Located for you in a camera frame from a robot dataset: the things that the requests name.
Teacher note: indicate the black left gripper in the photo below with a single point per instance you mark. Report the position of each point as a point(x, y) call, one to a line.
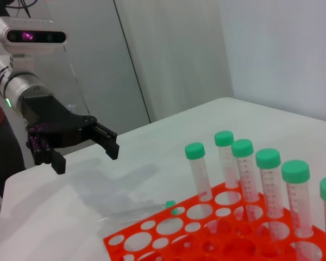
point(57, 119)

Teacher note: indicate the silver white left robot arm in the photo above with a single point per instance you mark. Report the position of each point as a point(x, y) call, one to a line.
point(19, 87)

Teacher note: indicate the orange plastic test tube rack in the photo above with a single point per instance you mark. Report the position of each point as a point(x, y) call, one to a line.
point(235, 221)

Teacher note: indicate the left wrist camera mount bracket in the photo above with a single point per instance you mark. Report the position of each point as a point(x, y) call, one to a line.
point(23, 63)

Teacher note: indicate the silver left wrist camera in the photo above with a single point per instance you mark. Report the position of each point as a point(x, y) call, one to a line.
point(30, 36)

